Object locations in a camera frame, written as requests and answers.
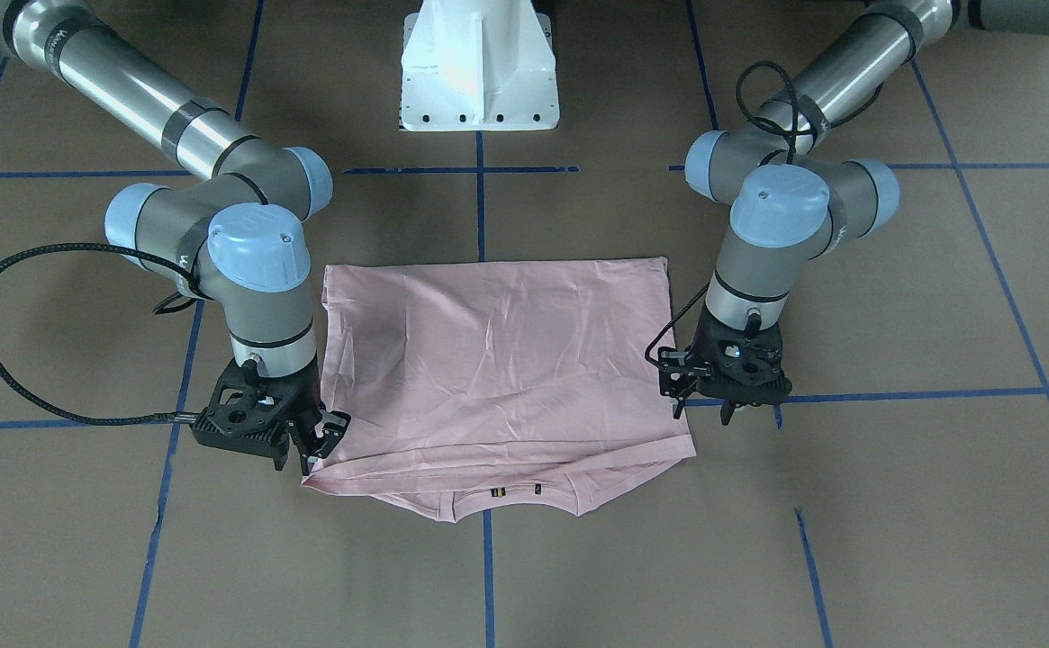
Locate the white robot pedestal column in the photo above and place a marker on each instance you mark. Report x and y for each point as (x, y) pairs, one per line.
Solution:
(479, 66)

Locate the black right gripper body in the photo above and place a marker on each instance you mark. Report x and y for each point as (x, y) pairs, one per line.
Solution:
(309, 417)

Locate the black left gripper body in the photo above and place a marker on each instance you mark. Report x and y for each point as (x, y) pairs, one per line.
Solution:
(679, 375)

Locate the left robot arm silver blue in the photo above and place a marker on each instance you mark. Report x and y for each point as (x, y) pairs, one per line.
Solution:
(786, 207)

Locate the pink Snoopy t-shirt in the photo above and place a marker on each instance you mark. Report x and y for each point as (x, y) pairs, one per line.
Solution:
(471, 386)

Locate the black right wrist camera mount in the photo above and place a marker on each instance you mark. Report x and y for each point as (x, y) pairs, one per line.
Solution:
(227, 422)

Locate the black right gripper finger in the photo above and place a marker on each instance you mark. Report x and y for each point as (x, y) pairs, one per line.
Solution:
(321, 441)

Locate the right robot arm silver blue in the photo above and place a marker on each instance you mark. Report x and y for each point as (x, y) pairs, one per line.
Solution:
(235, 238)

